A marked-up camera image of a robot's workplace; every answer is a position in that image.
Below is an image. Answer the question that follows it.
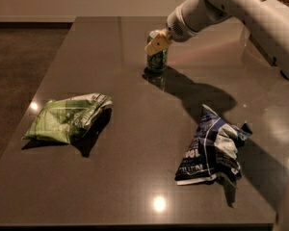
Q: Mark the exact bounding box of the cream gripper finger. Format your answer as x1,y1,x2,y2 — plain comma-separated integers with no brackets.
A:
148,29,169,39
144,36,171,56

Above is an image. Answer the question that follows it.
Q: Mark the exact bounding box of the green soda can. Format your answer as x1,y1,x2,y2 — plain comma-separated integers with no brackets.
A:
145,31,168,72

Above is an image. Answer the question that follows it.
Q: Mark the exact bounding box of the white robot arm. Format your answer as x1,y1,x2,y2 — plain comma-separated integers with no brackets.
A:
145,0,289,83

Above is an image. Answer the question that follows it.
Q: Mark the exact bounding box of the green crumpled chip bag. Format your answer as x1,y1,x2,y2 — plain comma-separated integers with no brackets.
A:
23,93,113,144

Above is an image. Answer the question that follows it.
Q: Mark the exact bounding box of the blue crumpled chip bag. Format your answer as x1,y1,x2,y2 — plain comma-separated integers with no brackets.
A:
174,105,252,185

